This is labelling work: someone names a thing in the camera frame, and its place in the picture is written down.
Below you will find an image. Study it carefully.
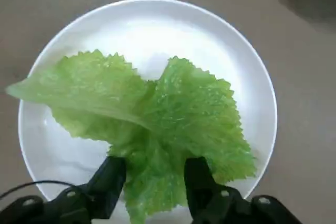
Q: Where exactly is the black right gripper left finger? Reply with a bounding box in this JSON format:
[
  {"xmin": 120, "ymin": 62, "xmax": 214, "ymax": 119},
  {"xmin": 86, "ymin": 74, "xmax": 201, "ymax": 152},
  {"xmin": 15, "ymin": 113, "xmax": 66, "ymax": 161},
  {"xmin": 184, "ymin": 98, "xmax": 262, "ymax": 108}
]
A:
[{"xmin": 0, "ymin": 157, "xmax": 128, "ymax": 224}]

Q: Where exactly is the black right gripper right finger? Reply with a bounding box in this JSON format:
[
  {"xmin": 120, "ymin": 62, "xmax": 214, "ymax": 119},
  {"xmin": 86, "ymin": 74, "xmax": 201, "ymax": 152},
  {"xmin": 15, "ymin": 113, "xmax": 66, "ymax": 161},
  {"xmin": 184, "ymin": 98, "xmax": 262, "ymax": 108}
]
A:
[{"xmin": 185, "ymin": 156, "xmax": 302, "ymax": 224}]

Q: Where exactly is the green lettuce leaf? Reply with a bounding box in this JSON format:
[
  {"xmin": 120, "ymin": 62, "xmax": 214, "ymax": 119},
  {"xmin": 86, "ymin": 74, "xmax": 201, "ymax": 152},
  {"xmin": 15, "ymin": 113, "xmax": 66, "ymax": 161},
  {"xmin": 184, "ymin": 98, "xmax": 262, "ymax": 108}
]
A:
[{"xmin": 5, "ymin": 49, "xmax": 258, "ymax": 224}]

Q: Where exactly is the white round plate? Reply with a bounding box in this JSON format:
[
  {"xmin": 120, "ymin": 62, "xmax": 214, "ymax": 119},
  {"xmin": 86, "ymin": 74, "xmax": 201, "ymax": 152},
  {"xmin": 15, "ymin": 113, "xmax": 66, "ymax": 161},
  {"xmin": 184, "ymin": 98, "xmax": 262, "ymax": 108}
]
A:
[{"xmin": 17, "ymin": 0, "xmax": 278, "ymax": 210}]

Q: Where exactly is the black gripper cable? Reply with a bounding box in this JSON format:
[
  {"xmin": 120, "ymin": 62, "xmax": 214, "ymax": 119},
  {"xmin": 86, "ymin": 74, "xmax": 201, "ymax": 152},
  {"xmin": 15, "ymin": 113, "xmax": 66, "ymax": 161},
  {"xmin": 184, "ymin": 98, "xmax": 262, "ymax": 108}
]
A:
[{"xmin": 0, "ymin": 180, "xmax": 90, "ymax": 201}]

